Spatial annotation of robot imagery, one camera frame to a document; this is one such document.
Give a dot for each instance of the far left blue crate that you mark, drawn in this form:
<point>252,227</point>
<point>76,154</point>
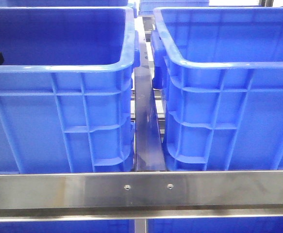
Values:
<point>68,3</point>

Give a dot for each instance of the left blue plastic crate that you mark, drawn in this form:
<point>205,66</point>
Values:
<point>65,89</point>

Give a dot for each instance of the blue plastic crate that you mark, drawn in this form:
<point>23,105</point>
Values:
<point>65,89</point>
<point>220,70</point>

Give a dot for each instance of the far right blue crate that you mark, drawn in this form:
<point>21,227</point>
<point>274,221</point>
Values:
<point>146,6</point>

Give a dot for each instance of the steel centre divider bar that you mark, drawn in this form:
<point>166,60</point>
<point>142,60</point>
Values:
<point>148,149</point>

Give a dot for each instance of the lower left blue crate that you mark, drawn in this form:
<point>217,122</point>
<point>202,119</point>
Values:
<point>92,226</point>

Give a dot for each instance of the right blue plastic crate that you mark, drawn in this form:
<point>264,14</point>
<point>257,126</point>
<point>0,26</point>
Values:
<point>220,70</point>

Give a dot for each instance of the lower right blue crate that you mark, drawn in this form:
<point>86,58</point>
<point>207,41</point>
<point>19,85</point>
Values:
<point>217,225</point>

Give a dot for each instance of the stainless steel front rail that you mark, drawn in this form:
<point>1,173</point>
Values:
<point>136,195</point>

